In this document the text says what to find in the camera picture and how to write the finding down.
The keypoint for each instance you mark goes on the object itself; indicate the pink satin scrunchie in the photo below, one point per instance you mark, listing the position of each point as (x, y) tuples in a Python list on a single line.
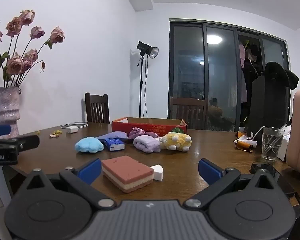
[(152, 133)]

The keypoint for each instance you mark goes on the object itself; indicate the orange and white tubes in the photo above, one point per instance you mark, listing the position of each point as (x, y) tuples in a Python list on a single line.
[(241, 145)]

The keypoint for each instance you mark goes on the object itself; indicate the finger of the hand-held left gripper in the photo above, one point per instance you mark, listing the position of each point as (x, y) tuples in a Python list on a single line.
[(27, 142), (0, 130)]

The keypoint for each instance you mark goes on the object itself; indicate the red cardboard box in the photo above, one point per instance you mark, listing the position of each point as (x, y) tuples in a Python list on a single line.
[(152, 127)]

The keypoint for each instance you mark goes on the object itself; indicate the brown pink layered sponge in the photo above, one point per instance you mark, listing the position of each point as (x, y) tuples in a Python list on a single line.
[(126, 171)]

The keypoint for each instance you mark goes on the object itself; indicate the white cream tube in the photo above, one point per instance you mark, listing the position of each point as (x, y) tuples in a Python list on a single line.
[(250, 143)]

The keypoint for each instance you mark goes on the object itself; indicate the pink ribbed vase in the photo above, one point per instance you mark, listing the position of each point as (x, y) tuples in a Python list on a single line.
[(7, 110)]

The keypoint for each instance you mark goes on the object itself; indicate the white wedge sponge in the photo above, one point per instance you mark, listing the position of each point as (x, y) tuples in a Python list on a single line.
[(158, 172)]

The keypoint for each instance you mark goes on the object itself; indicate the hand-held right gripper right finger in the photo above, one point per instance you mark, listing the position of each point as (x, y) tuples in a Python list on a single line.
[(210, 171)]

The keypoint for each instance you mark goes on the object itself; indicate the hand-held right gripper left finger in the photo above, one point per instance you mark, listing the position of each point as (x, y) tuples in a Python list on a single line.
[(90, 171)]

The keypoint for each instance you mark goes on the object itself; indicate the yellow plush toy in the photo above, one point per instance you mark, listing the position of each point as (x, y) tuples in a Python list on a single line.
[(176, 140)]

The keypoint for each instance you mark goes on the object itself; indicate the blue tissue packet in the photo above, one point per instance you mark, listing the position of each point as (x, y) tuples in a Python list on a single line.
[(115, 145)]

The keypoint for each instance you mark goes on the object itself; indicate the hanging clothes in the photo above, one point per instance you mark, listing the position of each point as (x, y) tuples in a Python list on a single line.
[(243, 75)]

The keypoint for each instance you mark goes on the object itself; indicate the black framed sliding glass door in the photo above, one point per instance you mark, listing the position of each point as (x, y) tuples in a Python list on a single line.
[(187, 67)]

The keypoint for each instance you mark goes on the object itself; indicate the white carton blue print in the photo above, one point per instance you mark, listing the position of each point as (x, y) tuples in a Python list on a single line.
[(286, 145)]

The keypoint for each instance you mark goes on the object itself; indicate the black device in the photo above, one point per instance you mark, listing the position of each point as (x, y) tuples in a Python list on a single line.
[(262, 167)]

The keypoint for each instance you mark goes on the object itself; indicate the clear drinking glass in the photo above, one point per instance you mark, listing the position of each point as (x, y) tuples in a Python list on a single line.
[(272, 145)]

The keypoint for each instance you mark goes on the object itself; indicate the purple towel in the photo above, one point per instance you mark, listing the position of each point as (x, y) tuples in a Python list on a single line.
[(146, 143)]

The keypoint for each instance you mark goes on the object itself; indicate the brown wooden slatted chair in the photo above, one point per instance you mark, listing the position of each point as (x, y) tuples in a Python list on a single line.
[(188, 112)]

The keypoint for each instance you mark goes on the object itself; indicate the blue plush toy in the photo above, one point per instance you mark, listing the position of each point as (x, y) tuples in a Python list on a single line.
[(88, 145)]

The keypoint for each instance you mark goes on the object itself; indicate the dark wooden slatted chair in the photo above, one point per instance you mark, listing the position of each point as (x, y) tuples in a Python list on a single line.
[(97, 108)]

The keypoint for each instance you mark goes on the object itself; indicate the black fluffy garment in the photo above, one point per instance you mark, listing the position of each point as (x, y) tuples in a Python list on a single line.
[(277, 72)]

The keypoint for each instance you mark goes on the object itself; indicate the scattered dried petals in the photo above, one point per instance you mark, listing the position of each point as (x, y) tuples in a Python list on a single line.
[(55, 133)]

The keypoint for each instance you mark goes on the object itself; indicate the pink bundle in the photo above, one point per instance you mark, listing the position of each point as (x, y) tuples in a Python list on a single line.
[(137, 132)]

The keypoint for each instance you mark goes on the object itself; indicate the white charger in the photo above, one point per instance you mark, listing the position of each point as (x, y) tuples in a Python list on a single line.
[(72, 129)]

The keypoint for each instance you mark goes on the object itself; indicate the studio light on stand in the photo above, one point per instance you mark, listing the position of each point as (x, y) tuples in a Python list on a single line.
[(146, 51)]

